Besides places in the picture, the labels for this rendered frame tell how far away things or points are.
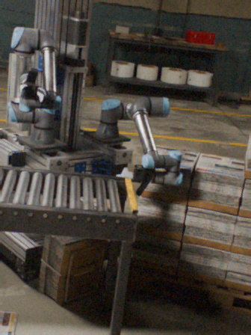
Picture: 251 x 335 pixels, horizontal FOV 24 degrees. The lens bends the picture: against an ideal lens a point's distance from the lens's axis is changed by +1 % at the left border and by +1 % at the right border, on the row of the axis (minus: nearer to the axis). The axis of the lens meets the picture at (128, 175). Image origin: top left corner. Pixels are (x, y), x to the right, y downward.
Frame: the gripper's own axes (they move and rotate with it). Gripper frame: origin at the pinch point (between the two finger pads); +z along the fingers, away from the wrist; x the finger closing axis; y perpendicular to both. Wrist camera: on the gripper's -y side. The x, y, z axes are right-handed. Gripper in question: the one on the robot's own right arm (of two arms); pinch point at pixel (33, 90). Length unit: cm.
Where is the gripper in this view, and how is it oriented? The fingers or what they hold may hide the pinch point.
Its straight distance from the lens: 296.2
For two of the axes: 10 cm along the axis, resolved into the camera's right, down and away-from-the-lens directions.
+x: -9.4, -1.6, -3.1
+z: 2.3, 3.5, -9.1
